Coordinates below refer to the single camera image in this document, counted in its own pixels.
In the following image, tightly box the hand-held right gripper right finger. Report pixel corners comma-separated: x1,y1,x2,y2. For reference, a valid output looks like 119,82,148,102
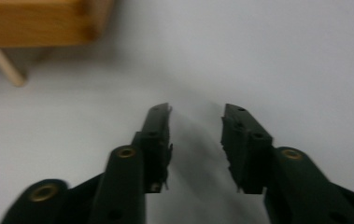
220,103,354,224

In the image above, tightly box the small wooden rack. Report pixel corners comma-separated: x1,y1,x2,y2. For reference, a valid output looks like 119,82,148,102
0,0,117,89

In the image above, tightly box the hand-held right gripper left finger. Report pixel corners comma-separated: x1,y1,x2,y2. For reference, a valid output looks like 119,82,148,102
89,102,175,224

